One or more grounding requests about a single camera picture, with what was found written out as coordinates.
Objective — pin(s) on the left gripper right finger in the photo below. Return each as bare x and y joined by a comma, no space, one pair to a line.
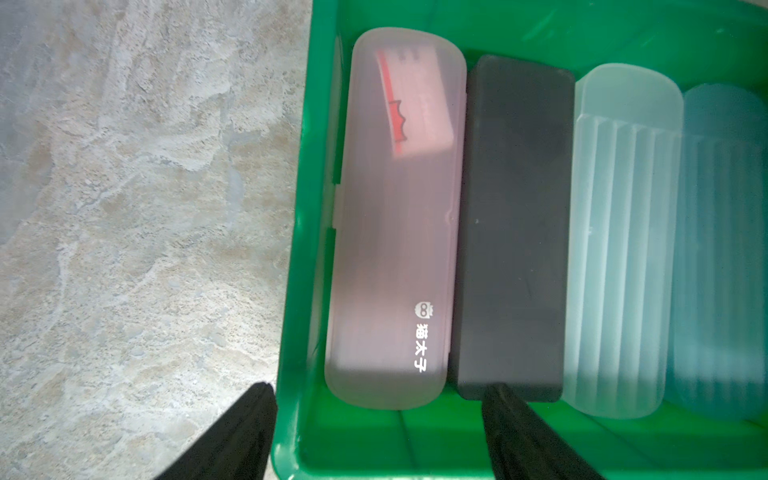
523,446

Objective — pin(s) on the translucent pink pencil case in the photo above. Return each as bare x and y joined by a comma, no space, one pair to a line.
396,221

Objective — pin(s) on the black pencil case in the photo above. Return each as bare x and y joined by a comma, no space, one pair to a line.
513,240

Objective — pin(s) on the clear ribbed pencil case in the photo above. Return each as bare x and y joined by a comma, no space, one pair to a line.
628,125

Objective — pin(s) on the green storage tray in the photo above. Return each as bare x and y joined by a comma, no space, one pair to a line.
320,437

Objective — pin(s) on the teal ribbed pencil case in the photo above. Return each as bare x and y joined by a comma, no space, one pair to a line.
717,356

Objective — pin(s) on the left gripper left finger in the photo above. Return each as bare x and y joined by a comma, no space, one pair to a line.
237,445

